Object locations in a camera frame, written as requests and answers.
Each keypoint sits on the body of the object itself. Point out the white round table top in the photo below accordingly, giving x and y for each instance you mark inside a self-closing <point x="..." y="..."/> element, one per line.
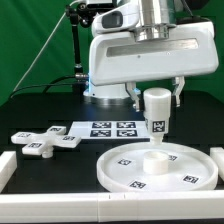
<point x="146" y="167"/>

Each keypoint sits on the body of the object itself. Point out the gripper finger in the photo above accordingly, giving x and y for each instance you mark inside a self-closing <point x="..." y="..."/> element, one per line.
<point x="178" y="83"/>
<point x="135" y="94"/>

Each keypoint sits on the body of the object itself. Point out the white cross-shaped table base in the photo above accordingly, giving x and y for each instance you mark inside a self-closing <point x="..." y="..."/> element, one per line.
<point x="43" y="143"/>

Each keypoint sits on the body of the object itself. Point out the white fence block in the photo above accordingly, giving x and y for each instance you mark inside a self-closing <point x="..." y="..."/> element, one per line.
<point x="8" y="165"/>
<point x="217" y="154"/>

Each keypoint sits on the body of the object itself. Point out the white marker sheet with tags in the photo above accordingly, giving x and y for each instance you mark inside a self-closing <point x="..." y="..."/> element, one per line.
<point x="109" y="129"/>

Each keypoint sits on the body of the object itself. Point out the white front fence bar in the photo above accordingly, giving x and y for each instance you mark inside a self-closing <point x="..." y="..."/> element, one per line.
<point x="106" y="207"/>

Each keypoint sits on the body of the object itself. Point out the white left fence block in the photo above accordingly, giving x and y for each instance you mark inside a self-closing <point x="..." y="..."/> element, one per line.
<point x="8" y="165"/>

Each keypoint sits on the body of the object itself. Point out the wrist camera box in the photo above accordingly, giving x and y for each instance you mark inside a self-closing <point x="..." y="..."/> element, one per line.
<point x="114" y="21"/>

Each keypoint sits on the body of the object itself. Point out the white right fence block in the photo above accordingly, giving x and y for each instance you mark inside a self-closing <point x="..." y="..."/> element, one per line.
<point x="217" y="154"/>

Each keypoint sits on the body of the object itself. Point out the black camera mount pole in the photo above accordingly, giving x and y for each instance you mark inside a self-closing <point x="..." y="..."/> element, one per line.
<point x="81" y="15"/>

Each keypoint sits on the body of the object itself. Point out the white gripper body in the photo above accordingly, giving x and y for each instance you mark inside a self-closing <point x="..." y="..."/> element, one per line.
<point x="117" y="58"/>

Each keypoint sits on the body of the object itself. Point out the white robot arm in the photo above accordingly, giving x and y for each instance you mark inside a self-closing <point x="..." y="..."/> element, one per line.
<point x="139" y="40"/>

